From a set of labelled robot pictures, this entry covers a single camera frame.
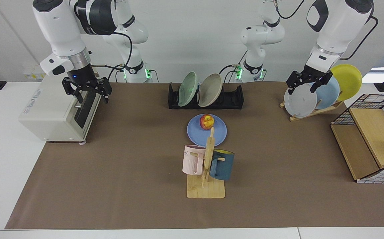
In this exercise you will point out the red yellow apple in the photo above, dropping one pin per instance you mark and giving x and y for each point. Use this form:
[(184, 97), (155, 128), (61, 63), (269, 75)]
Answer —
[(207, 122)]

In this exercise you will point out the light blue plate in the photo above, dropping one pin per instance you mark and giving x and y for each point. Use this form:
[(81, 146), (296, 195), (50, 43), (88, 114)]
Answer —
[(328, 94)]

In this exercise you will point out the grey plate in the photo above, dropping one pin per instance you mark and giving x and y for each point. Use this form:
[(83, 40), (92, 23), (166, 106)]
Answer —
[(300, 103)]

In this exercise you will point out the wooden plate rack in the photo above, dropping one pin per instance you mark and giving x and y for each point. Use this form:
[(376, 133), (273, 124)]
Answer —
[(311, 114)]

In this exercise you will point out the yellow plate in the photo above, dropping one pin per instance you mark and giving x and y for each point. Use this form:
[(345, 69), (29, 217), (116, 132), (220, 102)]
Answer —
[(348, 79)]

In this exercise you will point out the black dish rack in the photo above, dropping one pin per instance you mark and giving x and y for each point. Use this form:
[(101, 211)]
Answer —
[(233, 99)]

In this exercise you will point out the beige plate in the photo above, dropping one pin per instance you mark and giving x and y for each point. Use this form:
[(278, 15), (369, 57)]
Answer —
[(210, 90)]

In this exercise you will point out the pale green plate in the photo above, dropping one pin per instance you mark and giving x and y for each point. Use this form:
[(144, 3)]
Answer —
[(188, 89)]

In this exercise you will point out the pale toaster oven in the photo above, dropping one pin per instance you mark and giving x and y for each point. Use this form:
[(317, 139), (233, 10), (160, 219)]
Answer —
[(46, 113)]

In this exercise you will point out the brown table cloth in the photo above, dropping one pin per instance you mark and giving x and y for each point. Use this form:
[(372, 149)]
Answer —
[(129, 199)]

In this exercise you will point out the dark blue mug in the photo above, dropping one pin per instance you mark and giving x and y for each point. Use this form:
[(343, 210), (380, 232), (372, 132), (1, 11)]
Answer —
[(223, 167)]

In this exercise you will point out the pink mug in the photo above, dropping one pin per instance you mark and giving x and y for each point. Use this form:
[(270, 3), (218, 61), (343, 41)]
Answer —
[(192, 161)]

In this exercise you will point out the wooden cup stand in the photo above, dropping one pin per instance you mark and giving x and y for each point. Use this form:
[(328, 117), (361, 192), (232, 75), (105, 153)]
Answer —
[(208, 191)]

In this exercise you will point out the white wall socket box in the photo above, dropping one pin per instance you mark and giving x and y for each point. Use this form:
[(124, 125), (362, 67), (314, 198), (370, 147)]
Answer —
[(29, 74)]

